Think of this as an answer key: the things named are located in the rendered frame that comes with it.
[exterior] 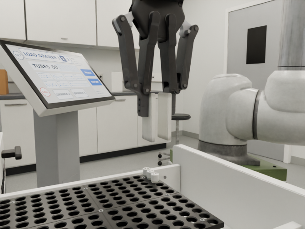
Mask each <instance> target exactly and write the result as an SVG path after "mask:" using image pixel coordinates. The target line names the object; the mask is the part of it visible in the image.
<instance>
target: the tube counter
mask: <svg viewBox="0 0 305 229"><path fill-rule="evenodd" d="M49 64H50V66H51V67H52V68H53V70H54V71H63V72H80V71H79V70H78V69H77V67H76V66H75V65H64V64H55V63H49Z"/></svg>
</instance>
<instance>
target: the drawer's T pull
mask: <svg viewBox="0 0 305 229"><path fill-rule="evenodd" d="M1 157H2V158H3V159H4V158H12V157H15V159H16V160H20V159H22V153H21V147H20V146H15V149H8V150H3V151H2V152H1Z"/></svg>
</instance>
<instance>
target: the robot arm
mask: <svg viewBox="0 0 305 229"><path fill-rule="evenodd" d="M183 1H184V0H132V4H131V6H130V8H129V11H128V13H126V14H124V15H119V16H117V17H116V18H114V19H113V20H112V25H113V27H114V29H115V32H116V34H117V36H118V43H119V50H120V57H121V64H122V71H123V80H124V87H125V88H126V89H128V90H131V91H134V92H135V93H136V94H137V114H138V116H140V117H142V138H143V139H145V140H147V141H149V142H155V113H156V94H155V93H150V91H151V82H152V73H153V60H154V50H155V45H156V44H157V45H158V48H159V49H160V61H161V73H162V90H163V92H159V93H158V117H157V136H158V137H159V138H162V139H164V140H171V119H172V115H175V112H176V106H175V105H176V94H179V93H180V91H181V90H185V89H187V86H188V80H189V73H190V66H191V60H192V50H193V44H194V39H195V37H196V35H197V33H198V31H199V27H198V25H191V24H190V23H188V22H187V21H186V20H185V14H184V12H183V9H182V4H183ZM132 22H133V24H134V25H135V27H136V29H137V30H138V32H139V43H138V45H139V58H138V68H137V63H136V56H135V48H134V41H133V33H132V30H131V29H132V27H133V24H132ZM179 29H180V32H179V35H180V38H179V41H178V47H177V56H176V53H175V46H176V45H177V37H176V33H177V32H178V30H179ZM248 140H261V141H265V142H270V143H276V144H286V145H300V146H305V0H283V1H282V13H281V25H280V41H279V54H278V66H277V71H274V72H273V73H272V74H271V75H270V76H269V77H268V79H267V83H266V86H265V90H258V89H254V88H252V82H251V81H250V80H249V79H248V78H247V77H245V76H243V75H241V74H222V75H216V76H214V77H213V78H212V79H211V80H210V82H209V83H208V84H207V86H206V89H205V91H204V94H203V97H202V101H201V107H200V115H199V141H198V147H197V148H193V149H196V150H199V151H201V152H204V153H207V154H210V155H212V156H215V157H218V158H220V159H223V160H226V161H229V162H231V163H234V164H237V165H255V166H259V165H260V160H258V159H256V158H254V157H251V156H250V155H248V154H247V141H248Z"/></svg>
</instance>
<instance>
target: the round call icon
mask: <svg viewBox="0 0 305 229"><path fill-rule="evenodd" d="M38 89H39V90H40V92H41V93H42V95H43V96H44V97H53V96H52V94H51V93H50V92H49V91H48V89H47V88H46V87H38Z"/></svg>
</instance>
